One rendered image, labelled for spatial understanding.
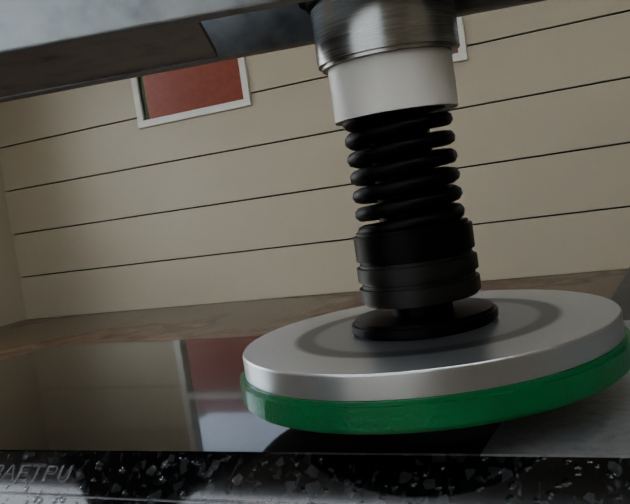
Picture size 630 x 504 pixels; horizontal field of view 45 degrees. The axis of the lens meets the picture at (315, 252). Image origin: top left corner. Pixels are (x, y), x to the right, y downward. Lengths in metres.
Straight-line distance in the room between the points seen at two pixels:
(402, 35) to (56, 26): 0.17
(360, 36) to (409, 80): 0.03
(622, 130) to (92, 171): 5.30
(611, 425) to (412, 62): 0.21
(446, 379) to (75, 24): 0.24
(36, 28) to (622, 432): 0.34
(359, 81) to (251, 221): 7.09
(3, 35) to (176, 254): 7.63
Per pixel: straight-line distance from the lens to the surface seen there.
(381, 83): 0.41
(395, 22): 0.41
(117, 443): 0.49
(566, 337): 0.38
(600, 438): 0.39
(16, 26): 0.41
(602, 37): 6.58
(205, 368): 0.65
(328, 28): 0.42
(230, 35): 0.50
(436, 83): 0.42
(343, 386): 0.35
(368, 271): 0.42
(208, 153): 7.70
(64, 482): 0.49
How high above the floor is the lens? 0.95
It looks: 4 degrees down
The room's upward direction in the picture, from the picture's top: 8 degrees counter-clockwise
